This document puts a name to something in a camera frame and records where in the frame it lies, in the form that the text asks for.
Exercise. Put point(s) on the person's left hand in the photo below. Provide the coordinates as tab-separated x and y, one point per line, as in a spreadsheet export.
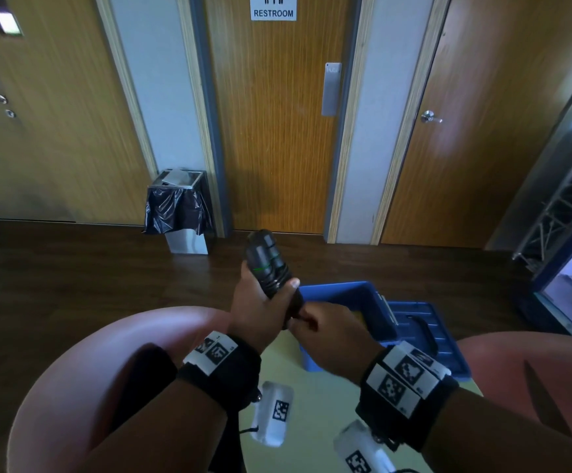
251	315

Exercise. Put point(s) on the person's right hand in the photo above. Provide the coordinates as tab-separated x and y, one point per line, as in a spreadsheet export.
337	339

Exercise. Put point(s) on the person's right fingers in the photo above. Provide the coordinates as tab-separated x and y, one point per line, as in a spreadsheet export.
304	317

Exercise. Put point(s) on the person's left thumb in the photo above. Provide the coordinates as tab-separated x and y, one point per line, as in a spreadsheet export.
288	289

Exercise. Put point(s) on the black flashlight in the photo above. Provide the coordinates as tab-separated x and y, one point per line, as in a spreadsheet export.
266	263

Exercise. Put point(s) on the person's left forearm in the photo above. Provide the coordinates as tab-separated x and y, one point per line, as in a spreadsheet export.
168	428

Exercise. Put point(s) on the person's right forearm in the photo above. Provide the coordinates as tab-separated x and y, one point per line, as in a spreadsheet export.
493	438

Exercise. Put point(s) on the blue plastic toolbox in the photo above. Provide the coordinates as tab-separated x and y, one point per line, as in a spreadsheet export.
355	300

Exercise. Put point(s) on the black marker wristband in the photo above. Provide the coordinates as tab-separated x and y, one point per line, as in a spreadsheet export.
404	394
229	369

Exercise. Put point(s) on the steel bin with black bag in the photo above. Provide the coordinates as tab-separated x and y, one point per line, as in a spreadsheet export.
180	211

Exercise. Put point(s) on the blue toolbox lid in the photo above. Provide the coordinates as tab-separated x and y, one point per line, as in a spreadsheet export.
438	334

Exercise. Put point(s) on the wooden restroom door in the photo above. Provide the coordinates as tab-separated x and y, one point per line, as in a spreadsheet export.
276	132

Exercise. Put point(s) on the metal push plate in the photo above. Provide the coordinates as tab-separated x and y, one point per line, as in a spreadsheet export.
331	88

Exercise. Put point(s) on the pink round chair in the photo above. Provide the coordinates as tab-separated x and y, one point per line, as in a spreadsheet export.
79	369
537	369

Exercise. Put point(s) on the wooden door with knob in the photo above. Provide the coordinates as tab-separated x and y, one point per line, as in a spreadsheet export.
483	132

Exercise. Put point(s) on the white restroom sign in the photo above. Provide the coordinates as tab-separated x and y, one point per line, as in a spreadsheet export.
273	7

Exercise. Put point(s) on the wooden door with window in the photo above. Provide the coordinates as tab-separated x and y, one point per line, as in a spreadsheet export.
54	118

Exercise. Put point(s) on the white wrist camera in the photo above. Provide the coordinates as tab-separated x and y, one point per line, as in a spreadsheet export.
272	413
360	450

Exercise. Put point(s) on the metal truss frame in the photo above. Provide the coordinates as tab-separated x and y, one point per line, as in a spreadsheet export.
557	211

